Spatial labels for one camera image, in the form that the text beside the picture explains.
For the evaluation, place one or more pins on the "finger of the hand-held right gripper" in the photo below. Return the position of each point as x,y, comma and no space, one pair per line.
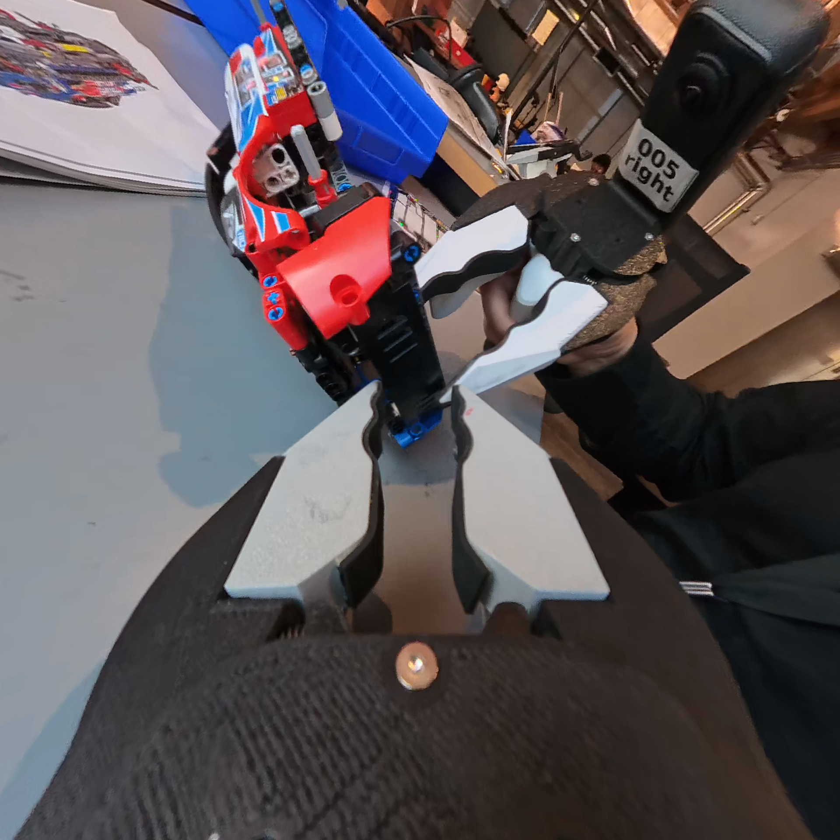
551,328
473,250

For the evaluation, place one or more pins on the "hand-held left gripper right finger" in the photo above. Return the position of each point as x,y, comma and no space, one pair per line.
532,525

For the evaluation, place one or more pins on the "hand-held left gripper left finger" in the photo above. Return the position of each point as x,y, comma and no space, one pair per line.
302,525

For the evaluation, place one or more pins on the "red black toy race car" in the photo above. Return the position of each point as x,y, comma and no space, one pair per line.
341,276

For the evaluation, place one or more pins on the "grey desk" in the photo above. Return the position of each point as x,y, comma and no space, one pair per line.
118,394

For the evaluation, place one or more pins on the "person's right hand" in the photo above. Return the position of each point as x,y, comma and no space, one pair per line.
505,315

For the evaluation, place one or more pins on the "wooden workbench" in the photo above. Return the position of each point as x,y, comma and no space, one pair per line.
460,145

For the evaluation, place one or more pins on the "blue storage bin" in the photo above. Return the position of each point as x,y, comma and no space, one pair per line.
381,92

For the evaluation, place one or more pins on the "person's black clothing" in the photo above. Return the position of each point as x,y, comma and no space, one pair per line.
775,630

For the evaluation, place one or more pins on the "open instruction booklet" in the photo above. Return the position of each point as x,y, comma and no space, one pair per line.
92,92

